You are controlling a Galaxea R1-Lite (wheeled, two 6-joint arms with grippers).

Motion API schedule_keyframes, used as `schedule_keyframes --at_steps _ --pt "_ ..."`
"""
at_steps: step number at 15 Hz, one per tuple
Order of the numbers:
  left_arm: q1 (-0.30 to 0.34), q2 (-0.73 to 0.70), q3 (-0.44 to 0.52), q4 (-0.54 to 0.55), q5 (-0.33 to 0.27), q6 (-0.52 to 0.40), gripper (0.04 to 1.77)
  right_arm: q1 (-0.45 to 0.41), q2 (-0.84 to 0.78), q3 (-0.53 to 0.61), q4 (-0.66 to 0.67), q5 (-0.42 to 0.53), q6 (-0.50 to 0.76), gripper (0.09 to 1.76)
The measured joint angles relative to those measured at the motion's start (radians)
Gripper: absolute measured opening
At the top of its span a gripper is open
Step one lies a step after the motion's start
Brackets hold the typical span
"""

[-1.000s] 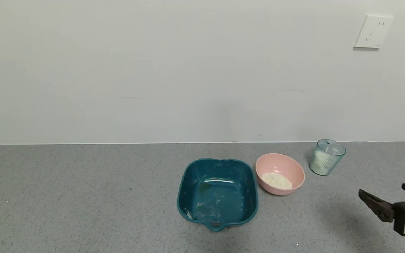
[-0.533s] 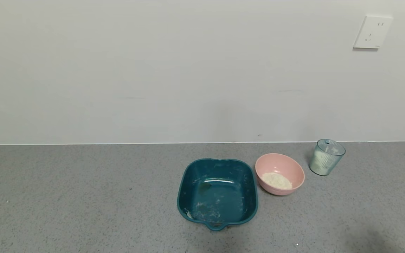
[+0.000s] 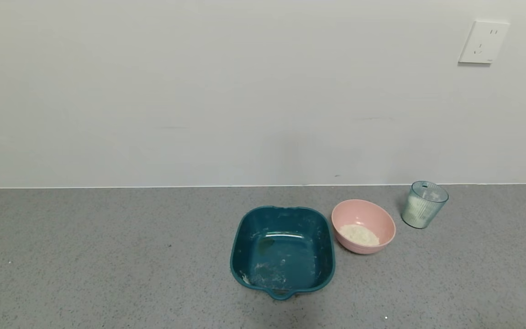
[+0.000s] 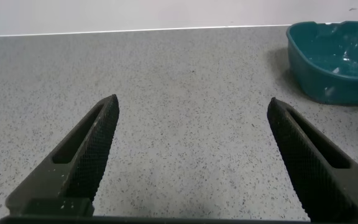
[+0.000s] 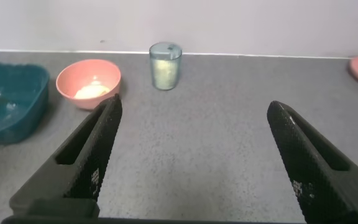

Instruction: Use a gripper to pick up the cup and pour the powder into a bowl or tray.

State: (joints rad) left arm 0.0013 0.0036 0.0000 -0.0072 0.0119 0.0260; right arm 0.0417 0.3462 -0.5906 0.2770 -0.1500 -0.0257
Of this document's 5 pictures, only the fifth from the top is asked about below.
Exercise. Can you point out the pale yellow powder heap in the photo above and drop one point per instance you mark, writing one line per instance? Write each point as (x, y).
(92, 92)
(165, 74)

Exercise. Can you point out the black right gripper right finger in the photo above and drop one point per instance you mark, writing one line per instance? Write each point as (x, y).
(315, 177)

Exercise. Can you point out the pink plastic bowl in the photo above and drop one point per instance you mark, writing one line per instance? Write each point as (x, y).
(73, 77)

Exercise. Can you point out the teal square plastic tray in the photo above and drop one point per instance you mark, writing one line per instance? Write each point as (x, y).
(26, 124)

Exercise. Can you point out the ribbed translucent teal cup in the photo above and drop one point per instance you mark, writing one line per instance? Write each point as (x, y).
(165, 50)

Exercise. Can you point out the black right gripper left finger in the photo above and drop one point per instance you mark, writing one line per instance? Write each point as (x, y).
(76, 174)

